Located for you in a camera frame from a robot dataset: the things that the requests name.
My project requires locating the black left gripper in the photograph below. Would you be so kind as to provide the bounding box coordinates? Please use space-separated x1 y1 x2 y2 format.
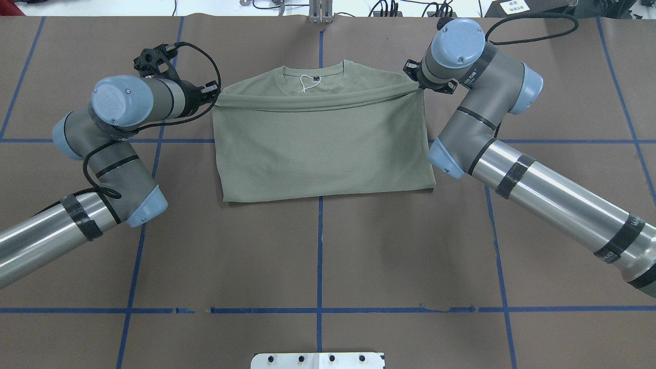
180 81 220 115

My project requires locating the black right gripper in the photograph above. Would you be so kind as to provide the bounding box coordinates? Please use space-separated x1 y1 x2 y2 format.
403 59 457 94

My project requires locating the olive green long-sleeve shirt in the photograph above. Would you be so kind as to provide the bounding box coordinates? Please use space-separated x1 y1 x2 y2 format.
212 60 436 203

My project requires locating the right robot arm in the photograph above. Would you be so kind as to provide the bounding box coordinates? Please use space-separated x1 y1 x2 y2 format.
404 18 654 297

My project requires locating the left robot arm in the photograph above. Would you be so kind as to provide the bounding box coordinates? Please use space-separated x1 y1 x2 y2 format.
2 75 221 288

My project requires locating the black box with label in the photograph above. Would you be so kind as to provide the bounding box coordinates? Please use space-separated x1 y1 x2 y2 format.
483 1 578 18

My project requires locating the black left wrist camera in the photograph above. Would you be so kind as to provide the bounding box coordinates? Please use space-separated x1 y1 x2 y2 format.
133 44 178 80

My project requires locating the grey aluminium frame post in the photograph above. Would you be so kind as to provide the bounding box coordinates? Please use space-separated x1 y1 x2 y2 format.
309 0 334 24

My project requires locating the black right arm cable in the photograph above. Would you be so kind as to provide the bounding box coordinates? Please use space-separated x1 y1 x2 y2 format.
485 13 580 44

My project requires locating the white metal base plate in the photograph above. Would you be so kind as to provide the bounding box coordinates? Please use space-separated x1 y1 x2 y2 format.
250 351 386 368

